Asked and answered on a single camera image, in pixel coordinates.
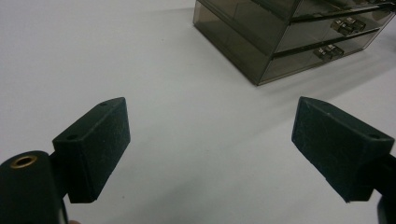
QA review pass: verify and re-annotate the smoky transparent drawer cabinet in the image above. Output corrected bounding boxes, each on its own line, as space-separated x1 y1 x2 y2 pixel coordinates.
192 0 396 87

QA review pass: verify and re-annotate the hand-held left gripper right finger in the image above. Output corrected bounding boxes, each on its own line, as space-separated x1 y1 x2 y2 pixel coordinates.
290 96 395 203

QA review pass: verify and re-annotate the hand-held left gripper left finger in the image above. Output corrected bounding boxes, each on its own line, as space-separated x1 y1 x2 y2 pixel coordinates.
51 96 131 204

